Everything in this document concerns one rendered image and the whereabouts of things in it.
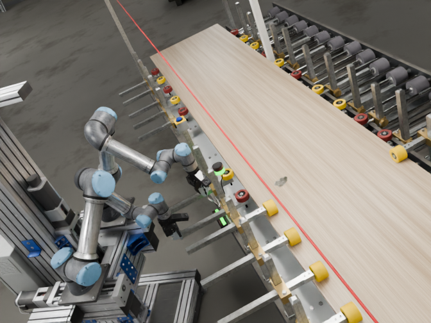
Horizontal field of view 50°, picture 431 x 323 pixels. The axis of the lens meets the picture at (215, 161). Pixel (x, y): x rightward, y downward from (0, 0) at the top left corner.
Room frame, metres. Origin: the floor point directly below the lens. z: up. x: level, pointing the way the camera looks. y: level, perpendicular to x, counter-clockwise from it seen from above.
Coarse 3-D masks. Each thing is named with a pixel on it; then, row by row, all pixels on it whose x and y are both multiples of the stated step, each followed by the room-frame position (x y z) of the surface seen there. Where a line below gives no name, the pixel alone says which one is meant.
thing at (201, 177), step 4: (196, 172) 2.01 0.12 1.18; (200, 172) 2.01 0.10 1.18; (196, 176) 1.99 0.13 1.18; (200, 176) 1.99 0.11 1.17; (204, 176) 1.98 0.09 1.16; (200, 180) 1.97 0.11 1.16; (204, 180) 1.96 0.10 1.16; (208, 180) 1.95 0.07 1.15; (204, 184) 1.94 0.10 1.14; (208, 184) 1.94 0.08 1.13
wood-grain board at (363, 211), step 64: (192, 64) 4.03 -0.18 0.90; (256, 64) 3.49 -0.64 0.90; (256, 128) 2.60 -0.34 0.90; (320, 128) 2.30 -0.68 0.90; (256, 192) 1.99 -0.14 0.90; (320, 192) 1.78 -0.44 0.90; (384, 192) 1.59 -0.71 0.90; (320, 256) 1.39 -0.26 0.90; (384, 256) 1.25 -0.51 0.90; (384, 320) 0.98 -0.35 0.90
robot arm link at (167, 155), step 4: (160, 152) 2.10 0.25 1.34; (164, 152) 2.08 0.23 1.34; (168, 152) 2.07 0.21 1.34; (172, 152) 2.05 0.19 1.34; (156, 156) 2.09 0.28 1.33; (160, 156) 2.06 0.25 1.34; (164, 156) 2.04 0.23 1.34; (168, 156) 2.04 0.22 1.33; (172, 156) 2.04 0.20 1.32; (168, 160) 2.02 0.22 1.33; (172, 160) 2.04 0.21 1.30; (172, 164) 2.03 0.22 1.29
